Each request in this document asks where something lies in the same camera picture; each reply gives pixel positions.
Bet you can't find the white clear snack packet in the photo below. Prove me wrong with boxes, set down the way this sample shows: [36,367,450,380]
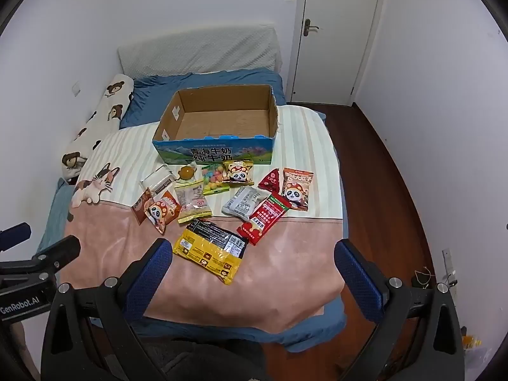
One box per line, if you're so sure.
[141,166,176,199]

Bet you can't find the long red green-topped packet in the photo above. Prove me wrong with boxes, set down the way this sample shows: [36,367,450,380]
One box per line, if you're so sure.
[237,191,293,246]

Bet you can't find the clear yellow red-label packet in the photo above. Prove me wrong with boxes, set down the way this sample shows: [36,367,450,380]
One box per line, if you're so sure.
[174,180,213,224]

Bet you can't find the small red snack packet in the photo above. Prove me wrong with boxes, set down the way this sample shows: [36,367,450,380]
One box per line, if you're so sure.
[257,168,284,193]

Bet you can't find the bear print long pillow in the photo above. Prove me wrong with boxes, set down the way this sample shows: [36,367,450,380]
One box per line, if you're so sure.
[61,73,136,186]

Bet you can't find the striped cat printed blanket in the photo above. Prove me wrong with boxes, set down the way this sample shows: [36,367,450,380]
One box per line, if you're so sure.
[65,103,347,332]

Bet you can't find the white headboard cushion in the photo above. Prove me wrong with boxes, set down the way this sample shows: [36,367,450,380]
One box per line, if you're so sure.
[117,23,283,81]

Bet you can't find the blue pillow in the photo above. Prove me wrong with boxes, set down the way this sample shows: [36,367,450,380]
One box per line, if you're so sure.
[119,68,286,130]

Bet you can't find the white door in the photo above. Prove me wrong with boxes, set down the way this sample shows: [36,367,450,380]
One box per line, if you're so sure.
[291,0,385,106]

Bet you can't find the small yellow panda packet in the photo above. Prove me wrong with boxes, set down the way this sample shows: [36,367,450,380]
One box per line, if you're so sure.
[223,159,255,187]

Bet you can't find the white wall power outlet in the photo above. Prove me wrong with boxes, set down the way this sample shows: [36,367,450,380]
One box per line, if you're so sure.
[442,248,458,287]

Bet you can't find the brown snack packet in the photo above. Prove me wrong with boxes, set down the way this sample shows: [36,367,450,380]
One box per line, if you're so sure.
[131,188,154,225]

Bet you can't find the colourful candy green packet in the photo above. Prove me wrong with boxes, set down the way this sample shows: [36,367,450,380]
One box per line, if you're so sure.
[201,164,231,196]

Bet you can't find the large black yellow packet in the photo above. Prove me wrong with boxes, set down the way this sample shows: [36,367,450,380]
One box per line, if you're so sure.
[172,218,250,285]

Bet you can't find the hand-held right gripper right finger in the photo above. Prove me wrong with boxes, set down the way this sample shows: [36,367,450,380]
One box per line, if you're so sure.
[334,239,465,381]

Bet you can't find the orange pastry clear packet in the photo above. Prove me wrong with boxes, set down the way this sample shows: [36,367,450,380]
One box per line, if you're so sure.
[175,164,199,184]

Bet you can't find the printed cardboard box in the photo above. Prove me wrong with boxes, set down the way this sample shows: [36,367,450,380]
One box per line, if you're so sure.
[152,84,279,166]

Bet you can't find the grey white snack packet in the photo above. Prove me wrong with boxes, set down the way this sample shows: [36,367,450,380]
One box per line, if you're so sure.
[221,185,271,221]

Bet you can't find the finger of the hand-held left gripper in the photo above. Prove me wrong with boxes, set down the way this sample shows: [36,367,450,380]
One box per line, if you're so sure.
[0,222,32,253]
[35,235,82,283]

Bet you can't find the thin white cable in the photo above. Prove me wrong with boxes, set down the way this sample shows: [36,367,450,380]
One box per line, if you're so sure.
[412,267,438,287]

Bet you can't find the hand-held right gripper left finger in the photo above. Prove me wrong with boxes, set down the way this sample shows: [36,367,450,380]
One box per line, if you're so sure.
[41,238,173,381]

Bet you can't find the orange panda snack packet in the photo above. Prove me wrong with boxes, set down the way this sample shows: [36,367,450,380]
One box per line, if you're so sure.
[144,190,182,235]
[280,167,315,211]

